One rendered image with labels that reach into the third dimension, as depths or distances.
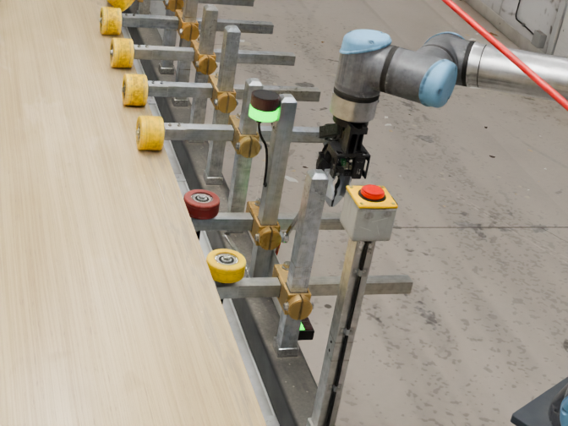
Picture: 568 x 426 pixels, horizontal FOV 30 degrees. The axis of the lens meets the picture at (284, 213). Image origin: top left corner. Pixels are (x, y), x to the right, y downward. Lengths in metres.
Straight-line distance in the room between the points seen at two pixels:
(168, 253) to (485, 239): 2.40
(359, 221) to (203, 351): 0.37
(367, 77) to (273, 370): 0.63
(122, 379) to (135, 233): 0.48
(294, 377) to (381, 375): 1.27
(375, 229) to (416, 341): 1.88
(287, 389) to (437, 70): 0.70
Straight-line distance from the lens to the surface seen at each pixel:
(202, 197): 2.33
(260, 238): 2.33
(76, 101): 2.75
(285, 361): 2.22
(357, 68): 2.01
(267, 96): 2.20
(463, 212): 4.52
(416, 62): 1.99
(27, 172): 2.39
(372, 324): 3.66
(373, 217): 1.76
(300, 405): 2.12
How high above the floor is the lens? 2.02
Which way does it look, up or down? 29 degrees down
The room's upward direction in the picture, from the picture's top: 10 degrees clockwise
